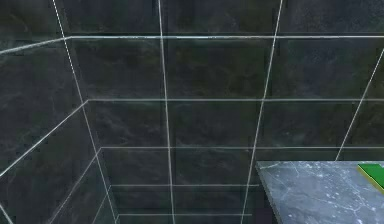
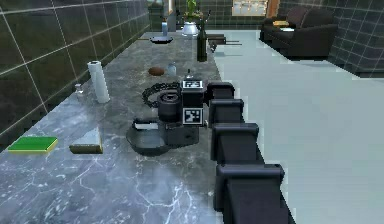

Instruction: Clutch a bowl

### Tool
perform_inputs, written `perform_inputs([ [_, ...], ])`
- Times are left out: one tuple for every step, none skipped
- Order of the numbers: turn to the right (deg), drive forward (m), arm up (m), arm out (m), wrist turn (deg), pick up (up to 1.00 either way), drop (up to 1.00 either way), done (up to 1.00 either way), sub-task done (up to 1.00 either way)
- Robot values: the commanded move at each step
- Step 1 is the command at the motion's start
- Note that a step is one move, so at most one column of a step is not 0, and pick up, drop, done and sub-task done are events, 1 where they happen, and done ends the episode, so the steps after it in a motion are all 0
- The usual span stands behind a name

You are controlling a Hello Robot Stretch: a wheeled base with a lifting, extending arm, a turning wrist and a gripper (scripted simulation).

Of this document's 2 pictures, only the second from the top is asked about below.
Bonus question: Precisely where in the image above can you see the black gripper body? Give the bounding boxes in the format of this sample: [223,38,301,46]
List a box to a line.
[157,92,201,148]

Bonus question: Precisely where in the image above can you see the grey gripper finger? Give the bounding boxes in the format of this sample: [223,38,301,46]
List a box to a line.
[132,117,160,126]
[132,123,160,132]

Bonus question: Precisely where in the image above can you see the dark grey bowl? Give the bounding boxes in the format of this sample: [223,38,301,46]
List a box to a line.
[125,123,172,157]

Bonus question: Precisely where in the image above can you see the clear glass cup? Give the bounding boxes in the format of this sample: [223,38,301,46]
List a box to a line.
[166,62,178,77]

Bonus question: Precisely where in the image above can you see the brown potato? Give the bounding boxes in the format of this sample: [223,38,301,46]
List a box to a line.
[147,66,166,77]

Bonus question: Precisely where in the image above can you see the white paper towel roll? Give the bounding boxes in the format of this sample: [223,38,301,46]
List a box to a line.
[87,60,111,105]

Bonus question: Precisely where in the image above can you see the pale grey wedge block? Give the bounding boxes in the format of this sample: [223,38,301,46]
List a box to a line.
[68,127,104,155]

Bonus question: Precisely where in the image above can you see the black frying pan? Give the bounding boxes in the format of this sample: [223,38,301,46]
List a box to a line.
[137,35,175,45]

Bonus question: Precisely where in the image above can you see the dark green bottle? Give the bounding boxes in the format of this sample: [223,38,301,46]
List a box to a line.
[196,20,209,63]

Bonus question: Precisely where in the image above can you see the dark low table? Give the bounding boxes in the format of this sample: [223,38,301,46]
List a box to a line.
[206,32,243,54]

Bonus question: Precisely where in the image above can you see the green house plant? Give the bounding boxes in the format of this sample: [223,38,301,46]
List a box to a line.
[183,0,203,23]

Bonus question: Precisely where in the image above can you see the green sponge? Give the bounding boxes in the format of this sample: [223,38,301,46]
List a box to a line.
[6,135,59,155]

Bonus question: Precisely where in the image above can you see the bright window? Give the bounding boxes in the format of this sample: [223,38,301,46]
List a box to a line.
[231,0,269,17]

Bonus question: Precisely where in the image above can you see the orange room door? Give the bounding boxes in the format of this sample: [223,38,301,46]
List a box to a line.
[266,0,281,19]

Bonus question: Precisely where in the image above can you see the dark brown sofa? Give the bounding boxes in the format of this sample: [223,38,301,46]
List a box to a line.
[259,5,340,60]

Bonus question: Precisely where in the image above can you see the black beaded ring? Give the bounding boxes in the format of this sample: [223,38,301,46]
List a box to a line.
[141,82,183,109]

